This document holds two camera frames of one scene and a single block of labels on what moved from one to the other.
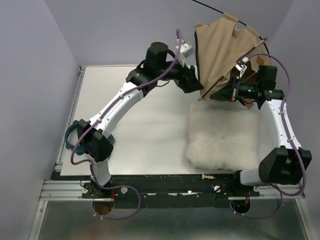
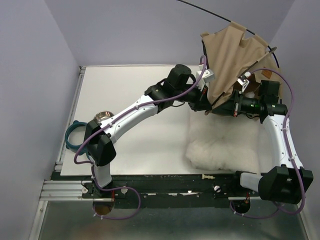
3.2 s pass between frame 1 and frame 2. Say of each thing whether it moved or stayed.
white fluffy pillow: stayed
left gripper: moved
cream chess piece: stayed
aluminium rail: stayed
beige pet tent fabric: moved
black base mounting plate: stayed
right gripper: moved
